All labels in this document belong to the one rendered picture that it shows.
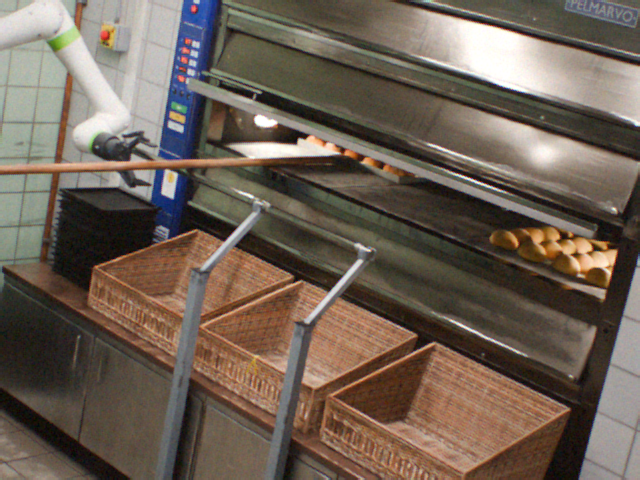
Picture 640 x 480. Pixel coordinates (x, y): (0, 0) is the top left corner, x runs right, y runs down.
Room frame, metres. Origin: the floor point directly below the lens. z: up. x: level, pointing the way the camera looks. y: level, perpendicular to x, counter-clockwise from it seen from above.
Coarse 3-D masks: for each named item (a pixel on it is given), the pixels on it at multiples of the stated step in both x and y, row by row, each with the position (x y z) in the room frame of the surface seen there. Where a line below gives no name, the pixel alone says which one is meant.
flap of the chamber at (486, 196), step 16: (224, 96) 4.62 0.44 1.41; (256, 112) 4.50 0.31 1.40; (304, 128) 4.34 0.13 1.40; (336, 144) 4.24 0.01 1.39; (352, 144) 4.19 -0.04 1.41; (384, 160) 4.09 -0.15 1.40; (400, 160) 4.06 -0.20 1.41; (432, 176) 3.96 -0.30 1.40; (480, 192) 3.84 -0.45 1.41; (512, 208) 3.76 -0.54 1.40; (528, 208) 3.72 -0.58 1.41; (560, 224) 3.64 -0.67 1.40; (608, 240) 3.64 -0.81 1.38
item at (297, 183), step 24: (216, 144) 4.87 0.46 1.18; (264, 168) 4.64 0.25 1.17; (312, 192) 4.48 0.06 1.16; (336, 192) 4.46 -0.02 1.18; (360, 216) 4.32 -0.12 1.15; (384, 216) 4.25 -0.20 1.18; (432, 240) 4.11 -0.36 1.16; (456, 240) 4.11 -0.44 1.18; (480, 264) 3.97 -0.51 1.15; (504, 264) 3.92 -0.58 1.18; (552, 288) 3.79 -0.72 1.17; (576, 288) 3.80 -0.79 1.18; (600, 312) 3.68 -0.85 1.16
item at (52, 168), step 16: (160, 160) 4.28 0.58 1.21; (176, 160) 4.33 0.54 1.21; (192, 160) 4.39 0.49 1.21; (208, 160) 4.44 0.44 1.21; (224, 160) 4.50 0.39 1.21; (240, 160) 4.55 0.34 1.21; (256, 160) 4.61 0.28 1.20; (272, 160) 4.67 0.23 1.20; (288, 160) 4.74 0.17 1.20; (304, 160) 4.80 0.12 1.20; (320, 160) 4.87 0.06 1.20
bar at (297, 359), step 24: (240, 192) 4.19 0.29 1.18; (288, 216) 4.03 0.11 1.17; (336, 240) 3.88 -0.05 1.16; (216, 264) 4.00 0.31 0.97; (360, 264) 3.79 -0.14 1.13; (192, 288) 3.95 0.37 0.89; (336, 288) 3.73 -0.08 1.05; (192, 312) 3.94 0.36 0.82; (312, 312) 3.68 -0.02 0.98; (192, 336) 3.95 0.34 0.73; (192, 360) 3.97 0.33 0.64; (288, 360) 3.65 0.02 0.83; (288, 384) 3.63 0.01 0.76; (168, 408) 3.96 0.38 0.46; (288, 408) 3.62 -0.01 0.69; (168, 432) 3.95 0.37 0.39; (288, 432) 3.64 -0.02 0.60; (168, 456) 3.94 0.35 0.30
